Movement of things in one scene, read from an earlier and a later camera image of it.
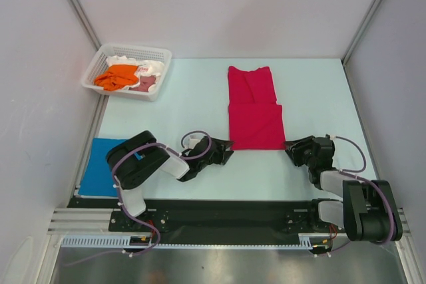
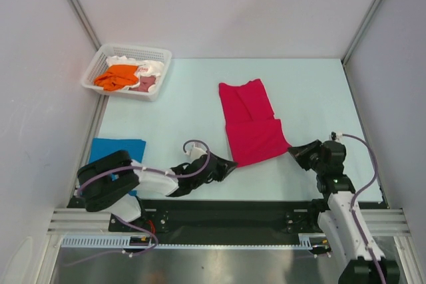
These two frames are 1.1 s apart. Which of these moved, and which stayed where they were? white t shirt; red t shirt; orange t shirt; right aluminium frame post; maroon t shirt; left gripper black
Moved: left gripper black; red t shirt
Stayed: maroon t shirt; orange t shirt; right aluminium frame post; white t shirt
